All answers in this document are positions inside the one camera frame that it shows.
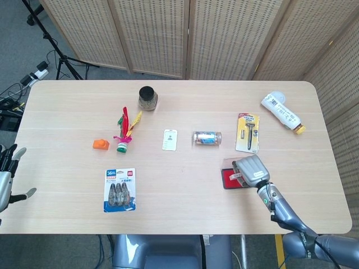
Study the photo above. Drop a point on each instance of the black tripod stand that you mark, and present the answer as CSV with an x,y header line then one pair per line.
x,y
60,56

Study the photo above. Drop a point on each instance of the blue correction tape blister pack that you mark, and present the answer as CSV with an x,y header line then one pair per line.
x,y
120,189

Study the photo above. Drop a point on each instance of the clear plastic snack jar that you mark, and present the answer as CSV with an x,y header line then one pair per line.
x,y
207,138

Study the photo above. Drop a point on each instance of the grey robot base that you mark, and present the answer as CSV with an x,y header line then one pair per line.
x,y
171,252

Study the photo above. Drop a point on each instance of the black plug adapter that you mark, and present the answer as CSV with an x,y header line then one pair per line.
x,y
25,79
43,66

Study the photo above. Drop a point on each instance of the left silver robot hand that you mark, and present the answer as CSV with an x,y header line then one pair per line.
x,y
5,182

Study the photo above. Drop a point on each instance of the red ink pad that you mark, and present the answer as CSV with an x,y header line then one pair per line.
x,y
230,182

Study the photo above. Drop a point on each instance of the small orange block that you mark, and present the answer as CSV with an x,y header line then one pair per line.
x,y
101,144

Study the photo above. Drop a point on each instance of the wooden woven folding screen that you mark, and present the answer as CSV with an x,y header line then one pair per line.
x,y
224,36

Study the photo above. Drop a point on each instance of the white power strip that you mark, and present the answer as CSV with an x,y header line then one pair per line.
x,y
39,74

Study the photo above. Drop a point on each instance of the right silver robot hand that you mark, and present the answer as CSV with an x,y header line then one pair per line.
x,y
252,171

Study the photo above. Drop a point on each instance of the black floor box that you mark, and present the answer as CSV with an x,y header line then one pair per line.
x,y
9,120

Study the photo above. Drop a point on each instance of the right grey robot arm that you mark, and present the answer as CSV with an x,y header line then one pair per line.
x,y
289,215

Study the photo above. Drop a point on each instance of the colourful feather shuttlecock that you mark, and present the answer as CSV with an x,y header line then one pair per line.
x,y
124,131

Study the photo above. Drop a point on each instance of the white stamp with red base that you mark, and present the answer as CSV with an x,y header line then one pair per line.
x,y
235,176

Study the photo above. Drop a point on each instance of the glass jar with black lid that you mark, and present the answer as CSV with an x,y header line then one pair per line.
x,y
147,98

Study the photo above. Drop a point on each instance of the white ID badge holder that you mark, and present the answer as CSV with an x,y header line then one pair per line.
x,y
170,140

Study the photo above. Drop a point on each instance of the razor in yellow blister pack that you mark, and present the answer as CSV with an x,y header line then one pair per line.
x,y
248,133

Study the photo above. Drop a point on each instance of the white bottle with yellow cap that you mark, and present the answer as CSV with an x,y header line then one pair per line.
x,y
281,112

